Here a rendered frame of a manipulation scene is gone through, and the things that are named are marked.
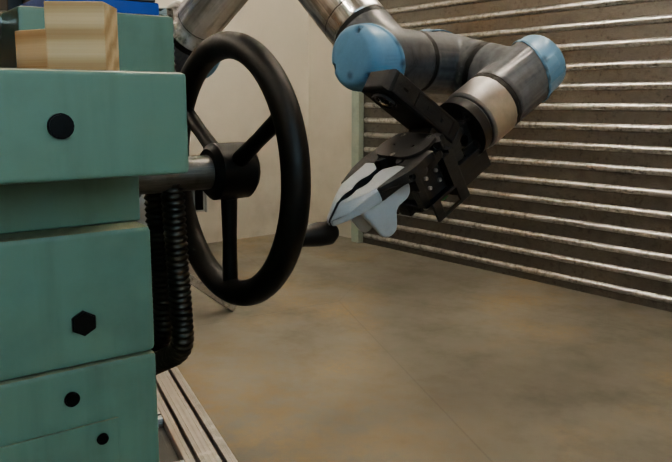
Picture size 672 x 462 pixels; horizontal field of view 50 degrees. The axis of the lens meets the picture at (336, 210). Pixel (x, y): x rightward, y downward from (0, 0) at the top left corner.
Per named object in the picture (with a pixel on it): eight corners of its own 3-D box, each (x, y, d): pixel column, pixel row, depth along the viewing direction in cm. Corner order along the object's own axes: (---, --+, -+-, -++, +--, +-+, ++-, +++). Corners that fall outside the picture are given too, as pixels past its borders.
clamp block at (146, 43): (179, 115, 67) (176, 15, 65) (25, 117, 59) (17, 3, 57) (122, 113, 78) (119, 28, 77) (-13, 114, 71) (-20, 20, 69)
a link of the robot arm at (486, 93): (505, 75, 79) (451, 77, 85) (479, 96, 77) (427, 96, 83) (525, 133, 82) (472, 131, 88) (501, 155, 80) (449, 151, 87)
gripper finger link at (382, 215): (367, 265, 71) (427, 212, 75) (343, 217, 69) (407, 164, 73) (348, 260, 74) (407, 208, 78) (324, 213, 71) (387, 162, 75)
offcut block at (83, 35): (120, 75, 47) (117, 8, 47) (107, 73, 44) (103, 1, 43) (64, 75, 47) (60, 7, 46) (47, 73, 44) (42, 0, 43)
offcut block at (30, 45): (16, 78, 53) (13, 30, 53) (58, 79, 57) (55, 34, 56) (54, 77, 51) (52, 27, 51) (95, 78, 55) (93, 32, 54)
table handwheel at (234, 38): (223, -15, 79) (175, 195, 95) (32, -35, 68) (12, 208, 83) (363, 129, 62) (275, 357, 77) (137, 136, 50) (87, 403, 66)
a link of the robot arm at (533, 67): (515, 78, 94) (573, 94, 88) (462, 122, 89) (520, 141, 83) (510, 23, 89) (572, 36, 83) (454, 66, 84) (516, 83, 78)
